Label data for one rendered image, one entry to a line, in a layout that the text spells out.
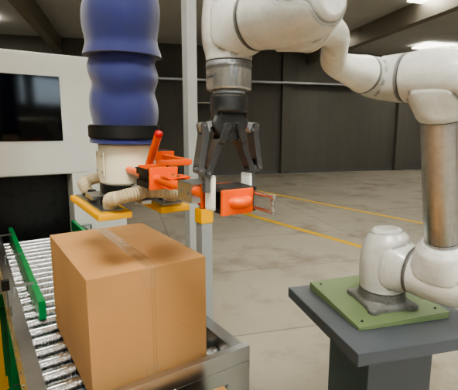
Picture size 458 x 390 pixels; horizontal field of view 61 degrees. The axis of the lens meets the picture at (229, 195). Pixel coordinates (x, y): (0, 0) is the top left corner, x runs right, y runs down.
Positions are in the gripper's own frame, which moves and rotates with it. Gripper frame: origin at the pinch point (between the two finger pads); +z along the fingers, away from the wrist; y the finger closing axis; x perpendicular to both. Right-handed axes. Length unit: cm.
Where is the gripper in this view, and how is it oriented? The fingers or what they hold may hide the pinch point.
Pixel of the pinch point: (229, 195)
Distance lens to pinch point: 79.8
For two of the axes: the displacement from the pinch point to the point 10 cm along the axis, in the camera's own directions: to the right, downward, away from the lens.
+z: 0.0, 9.9, 1.6
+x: 5.5, 1.3, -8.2
